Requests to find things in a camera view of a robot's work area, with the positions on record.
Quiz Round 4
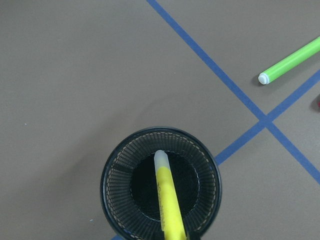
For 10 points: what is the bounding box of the black mesh pen cup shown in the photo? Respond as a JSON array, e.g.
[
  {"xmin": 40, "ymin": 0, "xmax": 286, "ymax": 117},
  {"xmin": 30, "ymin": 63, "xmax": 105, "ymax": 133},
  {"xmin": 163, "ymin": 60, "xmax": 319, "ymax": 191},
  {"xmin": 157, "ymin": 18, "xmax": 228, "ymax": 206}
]
[{"xmin": 100, "ymin": 127, "xmax": 222, "ymax": 240}]

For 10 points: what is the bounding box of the yellow highlighter pen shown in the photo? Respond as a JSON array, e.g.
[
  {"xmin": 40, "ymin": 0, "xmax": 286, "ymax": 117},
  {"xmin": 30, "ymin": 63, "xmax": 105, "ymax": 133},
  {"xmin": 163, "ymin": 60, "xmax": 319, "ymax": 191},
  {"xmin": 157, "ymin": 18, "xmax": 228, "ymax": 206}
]
[{"xmin": 154, "ymin": 150, "xmax": 187, "ymax": 240}]

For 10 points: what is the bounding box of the red capped white marker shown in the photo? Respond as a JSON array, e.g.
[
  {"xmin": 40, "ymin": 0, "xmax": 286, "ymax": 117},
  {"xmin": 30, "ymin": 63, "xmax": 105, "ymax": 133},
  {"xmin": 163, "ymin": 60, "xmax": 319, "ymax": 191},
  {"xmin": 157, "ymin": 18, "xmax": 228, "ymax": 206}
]
[{"xmin": 313, "ymin": 95, "xmax": 320, "ymax": 110}]

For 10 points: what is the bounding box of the green highlighter pen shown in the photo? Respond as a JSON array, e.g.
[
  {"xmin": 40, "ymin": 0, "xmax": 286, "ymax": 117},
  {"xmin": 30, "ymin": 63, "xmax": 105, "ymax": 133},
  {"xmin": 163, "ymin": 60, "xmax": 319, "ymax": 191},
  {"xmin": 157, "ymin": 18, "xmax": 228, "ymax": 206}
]
[{"xmin": 257, "ymin": 36, "xmax": 320, "ymax": 85}]

